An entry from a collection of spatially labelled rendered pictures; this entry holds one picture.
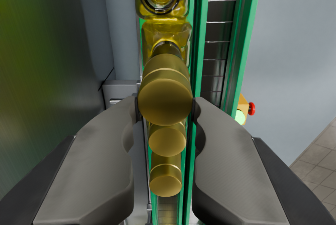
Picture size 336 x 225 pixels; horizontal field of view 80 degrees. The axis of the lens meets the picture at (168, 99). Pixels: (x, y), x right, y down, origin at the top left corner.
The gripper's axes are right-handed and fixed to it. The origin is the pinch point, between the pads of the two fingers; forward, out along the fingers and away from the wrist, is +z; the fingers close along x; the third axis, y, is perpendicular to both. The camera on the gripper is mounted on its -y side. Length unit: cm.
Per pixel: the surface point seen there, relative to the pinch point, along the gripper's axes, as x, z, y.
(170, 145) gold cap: 0.5, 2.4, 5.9
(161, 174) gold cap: -0.3, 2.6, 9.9
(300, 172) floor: 124, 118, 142
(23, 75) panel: -12.1, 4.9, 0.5
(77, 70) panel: -12.1, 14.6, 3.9
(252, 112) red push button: 25, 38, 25
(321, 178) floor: 146, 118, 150
